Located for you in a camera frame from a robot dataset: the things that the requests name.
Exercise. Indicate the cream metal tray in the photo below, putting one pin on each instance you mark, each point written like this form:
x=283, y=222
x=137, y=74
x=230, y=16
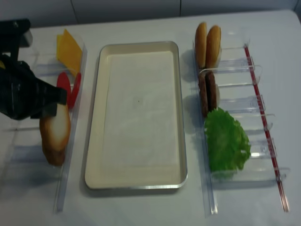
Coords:
x=101, y=175

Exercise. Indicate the left clear acrylic rack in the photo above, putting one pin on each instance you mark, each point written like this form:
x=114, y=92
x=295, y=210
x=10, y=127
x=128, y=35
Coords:
x=24, y=170

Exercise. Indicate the right brown meat patty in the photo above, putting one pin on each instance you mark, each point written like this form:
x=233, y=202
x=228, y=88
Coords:
x=211, y=90

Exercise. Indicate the red tomato slice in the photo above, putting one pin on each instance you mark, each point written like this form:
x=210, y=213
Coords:
x=63, y=82
x=75, y=91

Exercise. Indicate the left brown meat patty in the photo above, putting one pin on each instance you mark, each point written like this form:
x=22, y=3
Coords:
x=203, y=94

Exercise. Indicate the rear yellow cheese slice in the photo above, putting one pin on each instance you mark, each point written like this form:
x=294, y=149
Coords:
x=59, y=38

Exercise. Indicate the right golden bun half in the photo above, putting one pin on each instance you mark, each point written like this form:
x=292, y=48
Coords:
x=213, y=47

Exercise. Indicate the front yellow cheese slice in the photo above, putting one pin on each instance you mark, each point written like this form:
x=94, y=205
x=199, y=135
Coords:
x=70, y=53

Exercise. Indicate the left golden bun half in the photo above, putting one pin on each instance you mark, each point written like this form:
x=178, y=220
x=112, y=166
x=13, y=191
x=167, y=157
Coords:
x=200, y=44

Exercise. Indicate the green lettuce leaf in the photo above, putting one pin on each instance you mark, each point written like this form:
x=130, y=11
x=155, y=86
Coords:
x=228, y=145

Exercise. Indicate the clear acrylic rack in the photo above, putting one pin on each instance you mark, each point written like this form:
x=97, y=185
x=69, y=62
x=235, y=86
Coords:
x=238, y=77
x=24, y=170

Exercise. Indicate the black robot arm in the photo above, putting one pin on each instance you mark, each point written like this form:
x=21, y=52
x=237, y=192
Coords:
x=12, y=37

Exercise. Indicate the right red tomato slice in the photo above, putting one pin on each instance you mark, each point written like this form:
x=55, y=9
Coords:
x=75, y=91

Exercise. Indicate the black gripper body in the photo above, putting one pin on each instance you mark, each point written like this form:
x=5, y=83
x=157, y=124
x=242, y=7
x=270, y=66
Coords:
x=23, y=95

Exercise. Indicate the toasted bread slice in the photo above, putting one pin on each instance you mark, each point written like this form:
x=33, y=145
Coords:
x=55, y=131

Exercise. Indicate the white paper liner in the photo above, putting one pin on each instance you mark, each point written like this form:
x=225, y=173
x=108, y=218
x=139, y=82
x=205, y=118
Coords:
x=140, y=122

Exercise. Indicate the golden bun half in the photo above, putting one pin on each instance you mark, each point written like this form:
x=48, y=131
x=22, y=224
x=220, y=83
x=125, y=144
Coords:
x=200, y=44
x=213, y=47

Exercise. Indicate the brown meat patty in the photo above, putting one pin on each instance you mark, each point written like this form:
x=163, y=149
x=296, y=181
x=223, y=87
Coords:
x=203, y=94
x=211, y=90

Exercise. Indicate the yellow cheese slice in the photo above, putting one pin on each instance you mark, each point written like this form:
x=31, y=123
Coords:
x=70, y=53
x=59, y=38

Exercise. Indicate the right clear acrylic rack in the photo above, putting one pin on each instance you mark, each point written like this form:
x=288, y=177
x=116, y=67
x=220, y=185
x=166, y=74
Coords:
x=238, y=77

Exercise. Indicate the left red tomato slice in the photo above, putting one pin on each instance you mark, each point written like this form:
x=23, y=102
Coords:
x=63, y=82

